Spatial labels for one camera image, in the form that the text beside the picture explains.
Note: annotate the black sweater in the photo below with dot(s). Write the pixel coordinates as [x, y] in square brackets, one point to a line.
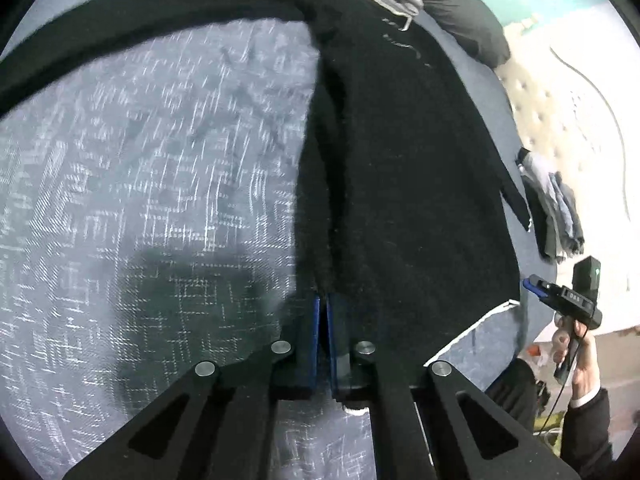
[400, 185]

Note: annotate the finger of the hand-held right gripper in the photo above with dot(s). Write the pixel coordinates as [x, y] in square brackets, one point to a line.
[535, 285]

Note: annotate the person's right hand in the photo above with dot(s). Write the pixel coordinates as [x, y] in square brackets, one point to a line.
[586, 367]

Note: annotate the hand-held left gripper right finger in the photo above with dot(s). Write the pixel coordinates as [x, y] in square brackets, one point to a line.
[332, 355]

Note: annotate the cream tufted headboard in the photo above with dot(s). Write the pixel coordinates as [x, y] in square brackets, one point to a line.
[575, 135]

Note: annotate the pile of folded clothes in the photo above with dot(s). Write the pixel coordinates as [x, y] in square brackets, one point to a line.
[550, 210]

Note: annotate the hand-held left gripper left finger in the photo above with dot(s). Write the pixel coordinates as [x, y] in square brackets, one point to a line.
[316, 350]

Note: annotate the bed with blue sheet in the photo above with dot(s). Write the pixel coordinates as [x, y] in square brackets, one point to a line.
[150, 160]

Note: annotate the person's leg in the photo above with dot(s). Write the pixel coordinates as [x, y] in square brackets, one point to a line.
[515, 390]

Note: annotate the dark grey long pillow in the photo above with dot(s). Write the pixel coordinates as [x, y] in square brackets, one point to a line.
[465, 15]

